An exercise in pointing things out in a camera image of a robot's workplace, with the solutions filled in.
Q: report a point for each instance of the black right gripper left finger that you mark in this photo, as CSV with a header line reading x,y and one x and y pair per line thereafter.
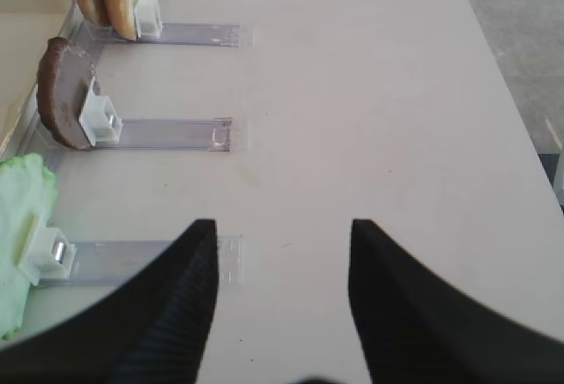
x,y
152,329

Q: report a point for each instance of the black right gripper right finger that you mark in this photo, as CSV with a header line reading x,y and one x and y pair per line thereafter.
x,y
414,327

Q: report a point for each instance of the white pusher block for lettuce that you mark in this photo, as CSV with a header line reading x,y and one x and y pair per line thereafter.
x,y
46,254

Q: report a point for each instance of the green lettuce leaf in holder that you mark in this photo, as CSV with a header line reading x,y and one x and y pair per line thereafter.
x,y
28,189

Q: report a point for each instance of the brown meat patty in holder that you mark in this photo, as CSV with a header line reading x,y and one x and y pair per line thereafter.
x,y
63,77

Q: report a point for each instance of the white pusher block for patty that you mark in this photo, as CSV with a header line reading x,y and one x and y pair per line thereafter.
x,y
99,119

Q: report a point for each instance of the white pusher block for buns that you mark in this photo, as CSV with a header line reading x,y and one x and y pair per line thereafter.
x,y
147,18

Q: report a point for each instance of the cream rectangular serving tray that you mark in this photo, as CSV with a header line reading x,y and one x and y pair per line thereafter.
x,y
26,27

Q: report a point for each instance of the clear holder rail for lettuce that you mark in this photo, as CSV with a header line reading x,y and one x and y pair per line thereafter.
x,y
112,263

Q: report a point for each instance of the clear holder rail for patty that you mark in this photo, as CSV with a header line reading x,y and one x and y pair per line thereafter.
x,y
219,134

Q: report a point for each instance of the clear holder rail for buns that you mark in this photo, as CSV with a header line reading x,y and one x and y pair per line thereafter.
x,y
229,36

